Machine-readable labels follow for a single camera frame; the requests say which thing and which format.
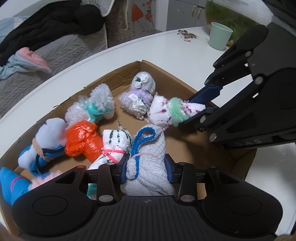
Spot floral panel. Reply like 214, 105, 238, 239
124, 0, 168, 39

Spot shallow cardboard box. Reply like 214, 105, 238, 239
0, 60, 257, 234

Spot grey knit cloth bundle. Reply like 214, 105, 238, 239
120, 124, 175, 197

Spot pile of seed shells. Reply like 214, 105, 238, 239
178, 29, 198, 42

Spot grey cabinet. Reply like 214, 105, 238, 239
166, 0, 208, 29

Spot clear bubble wrap bundle teal tie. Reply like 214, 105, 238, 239
65, 83, 115, 123

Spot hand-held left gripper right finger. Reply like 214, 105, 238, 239
163, 155, 242, 202

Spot pink and blue garment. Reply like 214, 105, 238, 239
0, 47, 52, 80

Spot white plastic bundle purple tie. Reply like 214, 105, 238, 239
118, 71, 156, 120

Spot white tie-dye bundle green tie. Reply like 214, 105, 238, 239
147, 95, 206, 128

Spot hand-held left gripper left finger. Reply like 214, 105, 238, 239
50, 156, 129, 205

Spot grey quilted sofa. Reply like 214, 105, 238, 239
0, 0, 116, 116

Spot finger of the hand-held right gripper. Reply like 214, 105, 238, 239
187, 24, 269, 104
178, 76, 276, 142

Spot white green striped cloth bundle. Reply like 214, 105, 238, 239
86, 122, 133, 200

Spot black clothes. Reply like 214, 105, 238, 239
0, 4, 105, 66

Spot mint green cup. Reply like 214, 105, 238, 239
209, 22, 233, 50

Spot fuzzy brown column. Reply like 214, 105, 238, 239
105, 0, 134, 48

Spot orange plastic bag bundle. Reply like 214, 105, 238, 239
65, 120, 104, 163

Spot glass fish tank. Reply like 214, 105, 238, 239
205, 0, 274, 44

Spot white and blue sock bundle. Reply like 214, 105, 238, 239
18, 117, 68, 169

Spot pink fluffy bundle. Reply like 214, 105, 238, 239
29, 155, 62, 189

